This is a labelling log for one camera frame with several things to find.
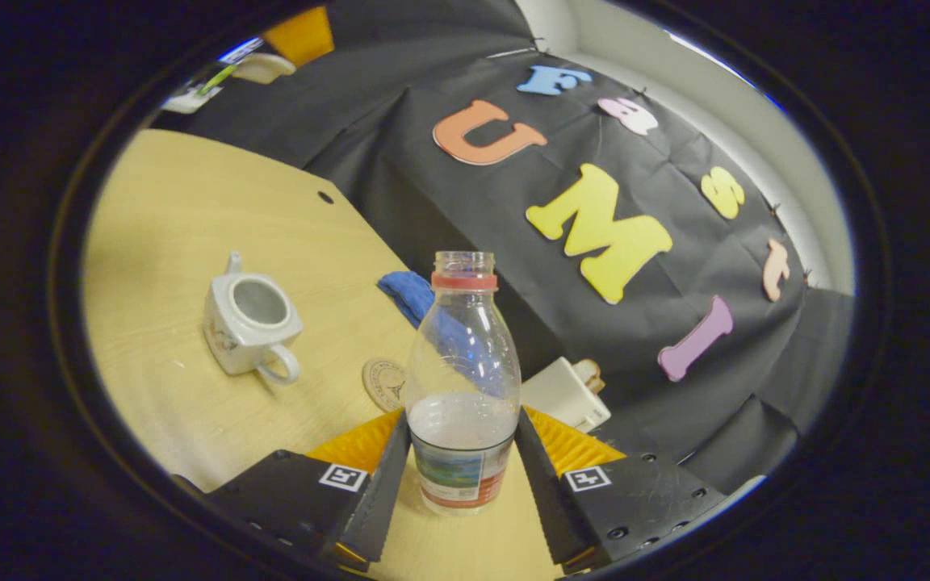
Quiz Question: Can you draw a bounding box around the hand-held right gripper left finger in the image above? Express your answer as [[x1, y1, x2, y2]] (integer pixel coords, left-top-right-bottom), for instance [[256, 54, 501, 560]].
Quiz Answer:
[[207, 410, 413, 574]]

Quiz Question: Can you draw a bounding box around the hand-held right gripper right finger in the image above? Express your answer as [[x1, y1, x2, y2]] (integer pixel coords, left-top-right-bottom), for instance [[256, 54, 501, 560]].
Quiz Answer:
[[513, 406, 728, 575]]

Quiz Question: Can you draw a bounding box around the round brown coaster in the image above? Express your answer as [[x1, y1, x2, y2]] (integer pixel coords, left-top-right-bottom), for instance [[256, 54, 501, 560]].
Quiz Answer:
[[362, 358, 408, 413]]

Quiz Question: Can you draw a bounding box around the clear plastic water bottle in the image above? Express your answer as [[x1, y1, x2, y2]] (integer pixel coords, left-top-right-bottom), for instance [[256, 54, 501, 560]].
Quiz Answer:
[[404, 251, 522, 517]]

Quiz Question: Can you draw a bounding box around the white ceramic teacup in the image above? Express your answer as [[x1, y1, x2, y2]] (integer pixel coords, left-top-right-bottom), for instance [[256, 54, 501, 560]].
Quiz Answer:
[[203, 251, 304, 385]]

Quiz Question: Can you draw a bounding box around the white toaster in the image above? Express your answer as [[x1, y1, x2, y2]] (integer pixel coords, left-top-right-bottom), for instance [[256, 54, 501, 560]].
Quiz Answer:
[[520, 357, 613, 433]]

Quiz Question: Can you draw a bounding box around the slice of toast bread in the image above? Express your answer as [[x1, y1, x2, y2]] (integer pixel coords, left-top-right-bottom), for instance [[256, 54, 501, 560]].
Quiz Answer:
[[574, 359, 605, 395]]

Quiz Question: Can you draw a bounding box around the blue towel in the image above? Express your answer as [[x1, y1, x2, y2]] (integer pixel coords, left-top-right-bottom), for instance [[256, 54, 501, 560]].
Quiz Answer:
[[377, 271, 438, 329]]

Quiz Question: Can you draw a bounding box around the black backdrop cloth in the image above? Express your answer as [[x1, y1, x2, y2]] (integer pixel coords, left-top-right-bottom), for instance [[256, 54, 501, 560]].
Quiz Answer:
[[182, 0, 857, 495]]

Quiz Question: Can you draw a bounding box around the white side table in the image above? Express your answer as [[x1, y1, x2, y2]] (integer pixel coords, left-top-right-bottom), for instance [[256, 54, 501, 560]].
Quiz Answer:
[[162, 81, 224, 114]]

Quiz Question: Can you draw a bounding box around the orange object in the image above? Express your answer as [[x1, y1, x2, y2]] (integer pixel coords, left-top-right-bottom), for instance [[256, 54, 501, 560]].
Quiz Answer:
[[263, 6, 335, 67]]

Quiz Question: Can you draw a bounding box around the computer monitor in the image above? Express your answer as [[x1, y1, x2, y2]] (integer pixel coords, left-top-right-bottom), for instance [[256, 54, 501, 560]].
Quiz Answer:
[[219, 36, 264, 64]]

